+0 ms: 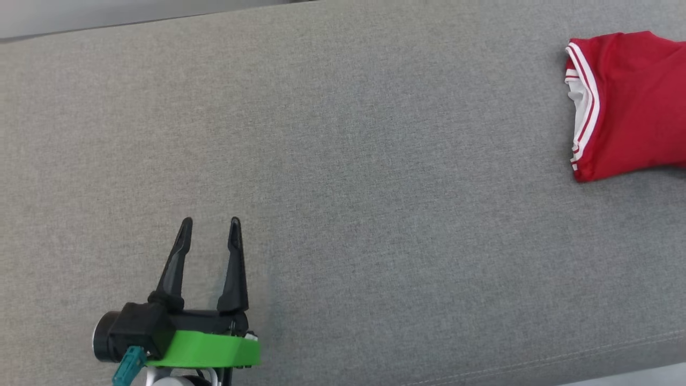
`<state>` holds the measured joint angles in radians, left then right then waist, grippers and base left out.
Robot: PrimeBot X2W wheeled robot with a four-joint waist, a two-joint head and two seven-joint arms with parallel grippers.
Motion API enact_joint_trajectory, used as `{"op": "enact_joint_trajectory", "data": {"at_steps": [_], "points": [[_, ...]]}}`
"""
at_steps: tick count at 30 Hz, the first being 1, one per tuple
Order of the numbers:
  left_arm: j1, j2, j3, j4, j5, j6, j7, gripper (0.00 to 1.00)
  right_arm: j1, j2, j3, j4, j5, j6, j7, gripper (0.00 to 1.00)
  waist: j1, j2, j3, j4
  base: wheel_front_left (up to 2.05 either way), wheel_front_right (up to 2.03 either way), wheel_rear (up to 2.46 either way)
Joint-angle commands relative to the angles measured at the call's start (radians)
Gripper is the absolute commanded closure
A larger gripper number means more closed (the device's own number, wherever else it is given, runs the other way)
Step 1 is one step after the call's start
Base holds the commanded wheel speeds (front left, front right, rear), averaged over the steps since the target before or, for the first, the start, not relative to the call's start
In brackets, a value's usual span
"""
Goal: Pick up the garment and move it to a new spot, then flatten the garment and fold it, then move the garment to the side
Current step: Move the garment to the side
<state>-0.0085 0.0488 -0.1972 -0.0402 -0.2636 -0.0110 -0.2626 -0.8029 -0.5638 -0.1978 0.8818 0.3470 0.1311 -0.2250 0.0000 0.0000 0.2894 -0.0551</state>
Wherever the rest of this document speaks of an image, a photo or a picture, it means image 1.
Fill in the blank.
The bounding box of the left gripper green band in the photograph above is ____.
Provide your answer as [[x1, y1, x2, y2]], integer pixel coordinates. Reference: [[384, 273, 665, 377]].
[[92, 217, 262, 369]]

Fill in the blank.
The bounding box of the red shirt white striped trim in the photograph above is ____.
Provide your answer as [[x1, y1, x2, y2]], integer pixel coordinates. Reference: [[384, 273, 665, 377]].
[[564, 31, 686, 184]]

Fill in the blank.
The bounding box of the grey fabric sofa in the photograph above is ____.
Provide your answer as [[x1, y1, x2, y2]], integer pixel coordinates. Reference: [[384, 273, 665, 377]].
[[0, 0, 686, 386]]

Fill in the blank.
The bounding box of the left arm teal plug cable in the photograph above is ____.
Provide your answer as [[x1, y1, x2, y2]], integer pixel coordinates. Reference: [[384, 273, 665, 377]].
[[111, 345, 147, 386]]

